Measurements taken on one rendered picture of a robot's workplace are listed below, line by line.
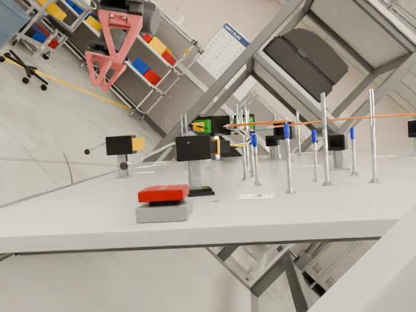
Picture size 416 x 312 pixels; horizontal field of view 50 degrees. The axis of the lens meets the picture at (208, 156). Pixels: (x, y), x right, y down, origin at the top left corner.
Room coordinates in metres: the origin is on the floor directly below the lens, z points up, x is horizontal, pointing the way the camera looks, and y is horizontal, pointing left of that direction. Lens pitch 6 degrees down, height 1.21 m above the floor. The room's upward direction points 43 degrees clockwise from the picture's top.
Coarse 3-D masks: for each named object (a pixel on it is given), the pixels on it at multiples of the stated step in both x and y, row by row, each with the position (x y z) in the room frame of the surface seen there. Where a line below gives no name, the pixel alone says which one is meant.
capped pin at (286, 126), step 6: (288, 126) 0.64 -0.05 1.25; (288, 132) 0.64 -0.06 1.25; (288, 138) 0.64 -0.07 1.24; (288, 144) 0.64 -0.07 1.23; (288, 150) 0.64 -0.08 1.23; (288, 156) 0.64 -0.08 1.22; (288, 162) 0.64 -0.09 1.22; (288, 168) 0.64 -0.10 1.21; (288, 174) 0.64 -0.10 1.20; (288, 180) 0.64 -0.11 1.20; (288, 186) 0.64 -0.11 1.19; (288, 192) 0.64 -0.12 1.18; (294, 192) 0.64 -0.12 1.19
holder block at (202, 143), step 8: (176, 136) 0.75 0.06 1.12; (184, 136) 0.71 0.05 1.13; (192, 136) 0.72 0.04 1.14; (200, 136) 0.72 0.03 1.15; (208, 136) 0.72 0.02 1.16; (176, 144) 0.71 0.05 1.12; (184, 144) 0.71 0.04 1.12; (192, 144) 0.72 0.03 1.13; (200, 144) 0.72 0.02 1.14; (208, 144) 0.72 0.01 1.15; (176, 152) 0.71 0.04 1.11; (184, 152) 0.71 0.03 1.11; (192, 152) 0.72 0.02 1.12; (200, 152) 0.72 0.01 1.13; (208, 152) 0.72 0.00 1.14; (176, 160) 0.72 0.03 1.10; (184, 160) 0.71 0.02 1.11
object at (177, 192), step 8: (176, 184) 0.52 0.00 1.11; (184, 184) 0.52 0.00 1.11; (144, 192) 0.48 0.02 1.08; (152, 192) 0.48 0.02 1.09; (160, 192) 0.48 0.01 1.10; (168, 192) 0.48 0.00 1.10; (176, 192) 0.48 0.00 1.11; (184, 192) 0.49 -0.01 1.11; (144, 200) 0.48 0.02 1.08; (152, 200) 0.48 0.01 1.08; (160, 200) 0.48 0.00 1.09; (168, 200) 0.48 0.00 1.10; (176, 200) 0.48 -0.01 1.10
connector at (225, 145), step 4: (212, 144) 0.73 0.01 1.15; (216, 144) 0.73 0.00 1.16; (220, 144) 0.73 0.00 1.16; (224, 144) 0.74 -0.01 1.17; (228, 144) 0.74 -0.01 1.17; (212, 148) 0.73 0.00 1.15; (216, 148) 0.73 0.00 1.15; (220, 148) 0.73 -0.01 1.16; (224, 148) 0.74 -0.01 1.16; (228, 148) 0.74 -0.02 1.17; (212, 152) 0.73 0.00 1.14; (216, 152) 0.73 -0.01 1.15; (220, 152) 0.73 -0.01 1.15; (224, 152) 0.74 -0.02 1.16; (228, 152) 0.74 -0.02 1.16
